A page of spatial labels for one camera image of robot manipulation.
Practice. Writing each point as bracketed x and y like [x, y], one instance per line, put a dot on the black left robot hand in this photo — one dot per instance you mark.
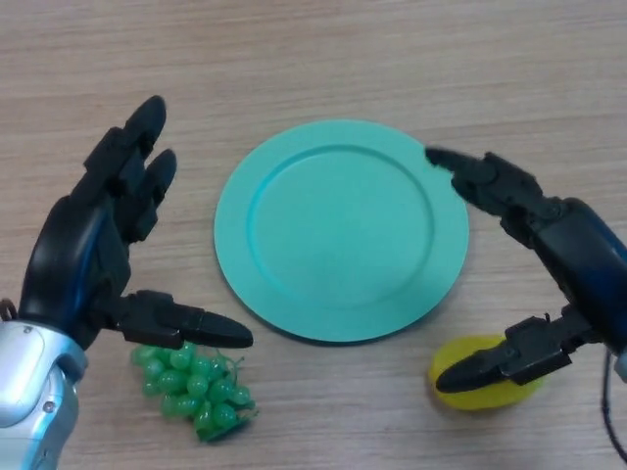
[63, 269]

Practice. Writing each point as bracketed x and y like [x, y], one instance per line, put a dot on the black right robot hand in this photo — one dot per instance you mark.
[583, 259]

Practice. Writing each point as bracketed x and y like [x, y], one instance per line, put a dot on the yellow starfruit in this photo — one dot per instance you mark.
[480, 399]

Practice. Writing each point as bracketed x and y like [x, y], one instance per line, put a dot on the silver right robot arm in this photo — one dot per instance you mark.
[622, 364]

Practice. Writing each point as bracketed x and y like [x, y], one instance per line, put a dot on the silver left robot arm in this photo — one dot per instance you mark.
[29, 391]

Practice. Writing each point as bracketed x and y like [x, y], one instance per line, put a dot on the green round plate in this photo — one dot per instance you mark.
[338, 235]

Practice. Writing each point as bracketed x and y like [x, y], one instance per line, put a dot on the green grape bunch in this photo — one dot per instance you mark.
[196, 391]

